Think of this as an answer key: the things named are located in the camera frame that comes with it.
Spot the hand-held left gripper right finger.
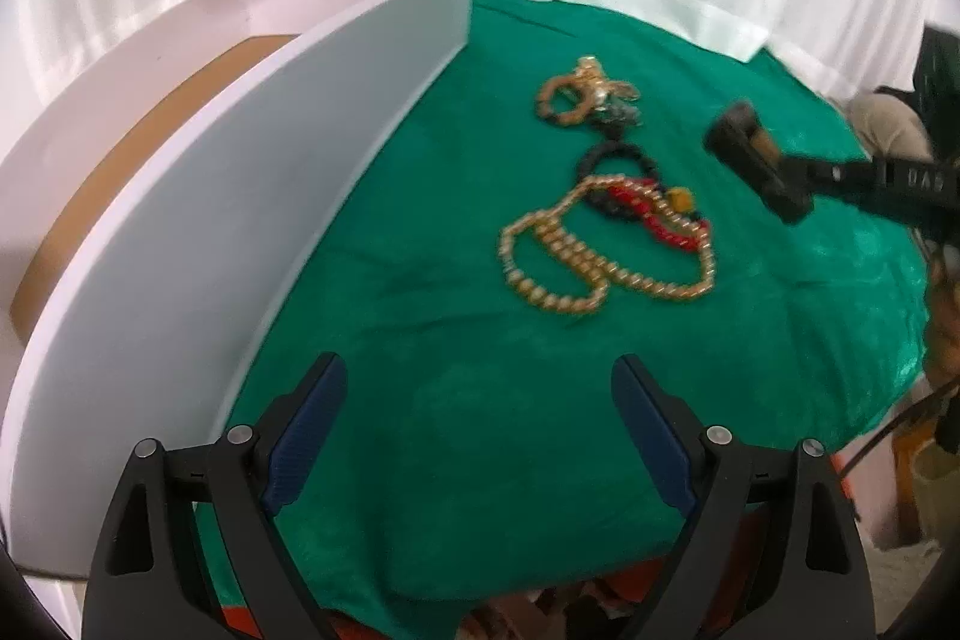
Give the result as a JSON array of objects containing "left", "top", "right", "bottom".
[{"left": 611, "top": 353, "right": 878, "bottom": 640}]

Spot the gold drop earring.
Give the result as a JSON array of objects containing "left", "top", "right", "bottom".
[{"left": 574, "top": 56, "right": 638, "bottom": 109}]

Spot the black bead bracelet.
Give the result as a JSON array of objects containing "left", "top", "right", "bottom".
[{"left": 576, "top": 140, "right": 665, "bottom": 223}]

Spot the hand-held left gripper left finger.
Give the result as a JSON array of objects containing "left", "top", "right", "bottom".
[{"left": 81, "top": 351, "right": 350, "bottom": 640}]

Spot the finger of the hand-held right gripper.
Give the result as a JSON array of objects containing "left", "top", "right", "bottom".
[{"left": 703, "top": 100, "right": 875, "bottom": 226}]

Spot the gold bead necklace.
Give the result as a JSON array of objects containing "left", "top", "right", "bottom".
[{"left": 499, "top": 173, "right": 715, "bottom": 315}]

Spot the green cloth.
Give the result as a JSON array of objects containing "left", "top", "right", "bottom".
[{"left": 191, "top": 0, "right": 931, "bottom": 633}]

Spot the red bead bracelet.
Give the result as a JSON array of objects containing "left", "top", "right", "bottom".
[{"left": 606, "top": 179, "right": 712, "bottom": 253}]

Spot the black cable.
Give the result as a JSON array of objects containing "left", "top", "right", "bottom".
[{"left": 838, "top": 389, "right": 950, "bottom": 483}]

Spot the person's right hand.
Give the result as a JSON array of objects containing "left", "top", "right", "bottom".
[{"left": 926, "top": 246, "right": 960, "bottom": 386}]

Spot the gold twisted bangle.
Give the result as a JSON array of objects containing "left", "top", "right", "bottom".
[{"left": 536, "top": 74, "right": 597, "bottom": 125}]

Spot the white cardboard box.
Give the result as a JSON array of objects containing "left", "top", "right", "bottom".
[{"left": 0, "top": 0, "right": 475, "bottom": 581}]

